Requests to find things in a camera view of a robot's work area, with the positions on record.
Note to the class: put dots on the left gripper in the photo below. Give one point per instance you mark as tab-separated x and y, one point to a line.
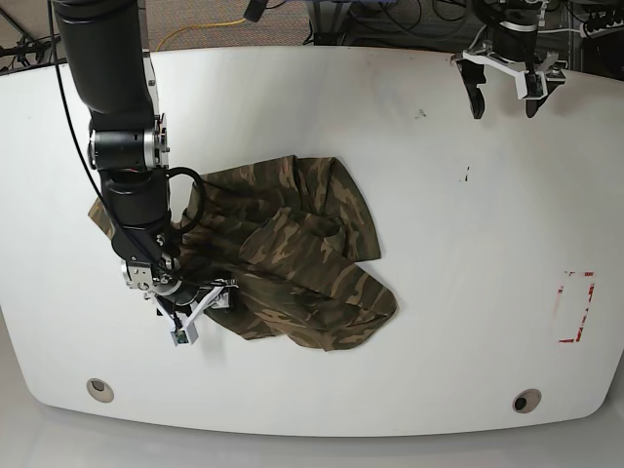
500	46

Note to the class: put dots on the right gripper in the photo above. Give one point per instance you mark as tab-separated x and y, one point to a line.
178	297

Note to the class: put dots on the camouflage T-shirt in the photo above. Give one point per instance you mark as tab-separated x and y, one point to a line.
291	235

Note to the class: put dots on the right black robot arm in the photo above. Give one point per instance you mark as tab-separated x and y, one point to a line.
150	205

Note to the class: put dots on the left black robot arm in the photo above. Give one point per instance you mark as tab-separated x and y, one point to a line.
524	12

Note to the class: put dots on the left table grommet hole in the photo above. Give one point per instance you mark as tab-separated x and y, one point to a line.
100	390

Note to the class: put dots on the table grommet hole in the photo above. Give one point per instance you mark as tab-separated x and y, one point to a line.
527	401
100	390

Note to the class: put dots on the red tape rectangle marking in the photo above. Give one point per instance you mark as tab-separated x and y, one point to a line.
573	300

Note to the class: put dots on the right table grommet hole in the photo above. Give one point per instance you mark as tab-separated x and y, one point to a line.
527	401

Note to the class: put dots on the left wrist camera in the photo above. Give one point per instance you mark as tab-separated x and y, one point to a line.
530	85

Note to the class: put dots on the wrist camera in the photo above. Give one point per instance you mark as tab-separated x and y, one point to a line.
530	85
186	335

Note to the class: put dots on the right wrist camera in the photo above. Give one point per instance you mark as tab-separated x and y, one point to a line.
186	335

